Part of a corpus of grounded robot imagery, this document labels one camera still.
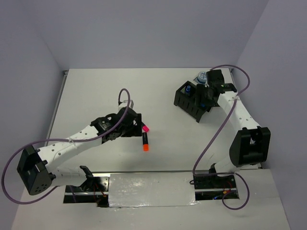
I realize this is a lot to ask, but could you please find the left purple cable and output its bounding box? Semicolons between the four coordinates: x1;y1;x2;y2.
1;88;131;205

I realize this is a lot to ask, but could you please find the pink cap highlighter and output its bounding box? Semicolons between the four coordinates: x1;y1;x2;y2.
142;125;150;132

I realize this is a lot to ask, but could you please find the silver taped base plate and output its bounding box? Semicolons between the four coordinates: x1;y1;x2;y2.
108;172;197;207

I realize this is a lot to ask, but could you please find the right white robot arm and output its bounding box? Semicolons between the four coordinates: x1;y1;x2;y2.
195;67;271;187

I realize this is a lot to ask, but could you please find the black slotted organizer box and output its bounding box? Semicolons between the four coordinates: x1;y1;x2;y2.
174;81;216;123

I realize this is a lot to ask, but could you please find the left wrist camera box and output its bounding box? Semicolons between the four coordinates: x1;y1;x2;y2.
118;100;134;111

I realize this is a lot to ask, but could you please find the orange cap highlighter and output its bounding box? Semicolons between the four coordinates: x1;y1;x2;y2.
142;132;149;151

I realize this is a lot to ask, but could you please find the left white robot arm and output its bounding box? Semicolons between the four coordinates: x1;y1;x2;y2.
17;108;142;196

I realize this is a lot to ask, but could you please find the blue round tape tub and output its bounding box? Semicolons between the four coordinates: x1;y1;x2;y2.
196;71;208;84

